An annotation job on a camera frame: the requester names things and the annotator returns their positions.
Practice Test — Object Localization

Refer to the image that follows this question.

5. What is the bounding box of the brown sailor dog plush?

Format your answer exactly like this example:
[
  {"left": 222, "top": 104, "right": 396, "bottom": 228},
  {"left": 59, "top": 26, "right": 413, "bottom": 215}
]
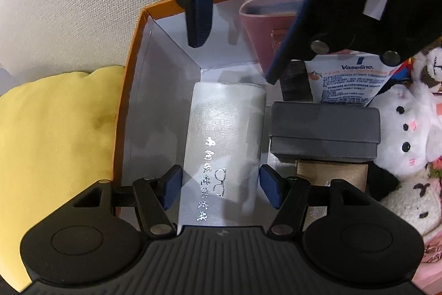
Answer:
[{"left": 390, "top": 45, "right": 441, "bottom": 93}]

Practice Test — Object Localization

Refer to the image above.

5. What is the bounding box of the yellow cushion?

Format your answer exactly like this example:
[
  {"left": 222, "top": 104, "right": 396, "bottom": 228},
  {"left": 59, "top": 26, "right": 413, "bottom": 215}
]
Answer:
[{"left": 1, "top": 66, "right": 124, "bottom": 291}]

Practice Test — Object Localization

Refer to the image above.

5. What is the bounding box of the black gift box gold lettering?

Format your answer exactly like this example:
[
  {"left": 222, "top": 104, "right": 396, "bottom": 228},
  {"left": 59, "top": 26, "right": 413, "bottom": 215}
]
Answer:
[{"left": 269, "top": 102, "right": 381, "bottom": 163}]

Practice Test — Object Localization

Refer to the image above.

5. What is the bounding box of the white black-eared dog plush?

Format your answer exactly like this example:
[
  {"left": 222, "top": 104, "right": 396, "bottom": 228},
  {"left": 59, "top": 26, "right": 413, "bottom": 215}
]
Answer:
[{"left": 367, "top": 82, "right": 441, "bottom": 201}]

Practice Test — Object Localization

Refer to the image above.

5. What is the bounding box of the gold brown gift box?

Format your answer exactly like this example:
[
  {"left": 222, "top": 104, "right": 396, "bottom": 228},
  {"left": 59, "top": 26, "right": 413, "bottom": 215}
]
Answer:
[{"left": 297, "top": 160, "right": 368, "bottom": 192}]

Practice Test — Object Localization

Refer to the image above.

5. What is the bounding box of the crocheted bunny doll with flowers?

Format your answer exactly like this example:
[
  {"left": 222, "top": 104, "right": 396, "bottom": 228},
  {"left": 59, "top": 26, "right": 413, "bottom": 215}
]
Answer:
[{"left": 381, "top": 162, "right": 441, "bottom": 263}]

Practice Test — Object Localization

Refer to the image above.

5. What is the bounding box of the white Vaseline lotion tube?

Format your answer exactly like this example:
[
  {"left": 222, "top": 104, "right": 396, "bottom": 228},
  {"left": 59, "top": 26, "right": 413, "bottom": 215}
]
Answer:
[{"left": 305, "top": 51, "right": 398, "bottom": 106}]

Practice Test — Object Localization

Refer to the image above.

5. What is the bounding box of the white glasses case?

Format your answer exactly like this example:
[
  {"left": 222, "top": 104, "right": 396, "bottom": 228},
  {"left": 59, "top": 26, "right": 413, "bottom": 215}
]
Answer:
[{"left": 178, "top": 82, "right": 266, "bottom": 227}]

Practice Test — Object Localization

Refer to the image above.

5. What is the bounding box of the pink fabric pouch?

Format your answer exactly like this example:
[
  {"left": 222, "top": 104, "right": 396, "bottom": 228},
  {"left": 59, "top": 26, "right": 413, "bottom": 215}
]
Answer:
[{"left": 239, "top": 0, "right": 304, "bottom": 78}]

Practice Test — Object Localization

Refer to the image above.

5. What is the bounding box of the orange cardboard storage box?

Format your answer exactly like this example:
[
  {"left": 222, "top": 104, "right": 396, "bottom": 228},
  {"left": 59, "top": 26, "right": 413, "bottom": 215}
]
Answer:
[{"left": 113, "top": 0, "right": 282, "bottom": 185}]

